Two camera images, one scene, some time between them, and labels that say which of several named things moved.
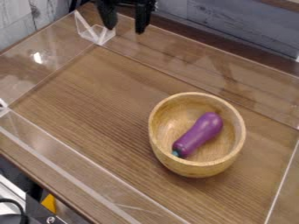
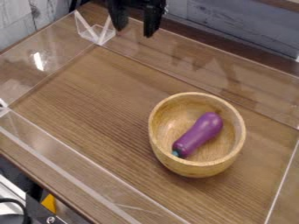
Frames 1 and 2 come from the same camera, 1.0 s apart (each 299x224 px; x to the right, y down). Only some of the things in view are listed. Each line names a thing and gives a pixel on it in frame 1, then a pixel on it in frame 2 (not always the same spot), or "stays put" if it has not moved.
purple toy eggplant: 206,129 stays put
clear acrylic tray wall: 77,101 stays put
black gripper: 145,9 -> 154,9
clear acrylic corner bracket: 96,33 stays put
